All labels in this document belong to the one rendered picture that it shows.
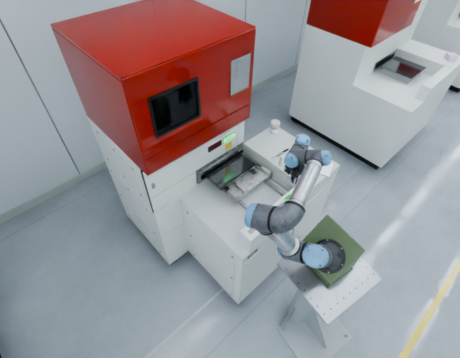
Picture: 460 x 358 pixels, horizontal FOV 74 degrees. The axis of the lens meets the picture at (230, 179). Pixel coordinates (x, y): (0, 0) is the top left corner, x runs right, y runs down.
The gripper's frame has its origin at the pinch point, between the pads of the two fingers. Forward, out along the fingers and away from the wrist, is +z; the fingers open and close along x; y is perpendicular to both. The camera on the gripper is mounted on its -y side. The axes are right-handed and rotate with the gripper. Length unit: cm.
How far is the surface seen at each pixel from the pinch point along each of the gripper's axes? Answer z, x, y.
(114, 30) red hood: -71, 45, 98
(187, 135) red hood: -25, 37, 54
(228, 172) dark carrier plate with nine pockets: 21, 9, 48
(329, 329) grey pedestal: 109, 6, -63
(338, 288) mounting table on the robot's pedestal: 29, 18, -53
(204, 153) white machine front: 2, 22, 59
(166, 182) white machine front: 8, 53, 58
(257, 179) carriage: 22.6, -2.5, 30.9
